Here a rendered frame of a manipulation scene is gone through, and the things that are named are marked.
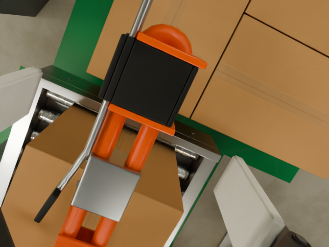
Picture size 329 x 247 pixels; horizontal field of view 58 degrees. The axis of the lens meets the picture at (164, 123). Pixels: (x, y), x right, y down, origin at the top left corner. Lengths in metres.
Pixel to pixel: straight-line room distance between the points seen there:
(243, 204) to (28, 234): 0.72
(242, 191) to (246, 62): 0.92
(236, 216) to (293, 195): 1.85
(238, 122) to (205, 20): 0.37
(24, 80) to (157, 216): 0.63
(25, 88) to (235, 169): 0.13
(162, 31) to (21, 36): 1.44
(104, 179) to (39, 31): 1.38
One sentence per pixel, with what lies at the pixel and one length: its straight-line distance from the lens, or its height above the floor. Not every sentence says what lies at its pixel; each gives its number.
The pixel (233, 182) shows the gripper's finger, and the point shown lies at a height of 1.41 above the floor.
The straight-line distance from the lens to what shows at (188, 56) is 0.30.
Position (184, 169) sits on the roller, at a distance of 1.15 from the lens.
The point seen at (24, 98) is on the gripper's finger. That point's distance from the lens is 0.18.
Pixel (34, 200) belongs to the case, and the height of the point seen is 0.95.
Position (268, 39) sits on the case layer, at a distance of 1.09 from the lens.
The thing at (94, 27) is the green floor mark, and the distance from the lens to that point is 1.60.
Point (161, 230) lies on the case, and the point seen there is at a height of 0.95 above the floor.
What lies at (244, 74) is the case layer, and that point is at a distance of 1.08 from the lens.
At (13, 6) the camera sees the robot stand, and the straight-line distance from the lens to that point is 1.41.
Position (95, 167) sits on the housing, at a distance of 0.34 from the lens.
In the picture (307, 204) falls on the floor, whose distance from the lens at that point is 2.09.
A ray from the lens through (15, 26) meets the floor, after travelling 1.72.
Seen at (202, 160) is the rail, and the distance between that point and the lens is 1.08.
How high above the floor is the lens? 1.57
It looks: 72 degrees down
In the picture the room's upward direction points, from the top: 176 degrees clockwise
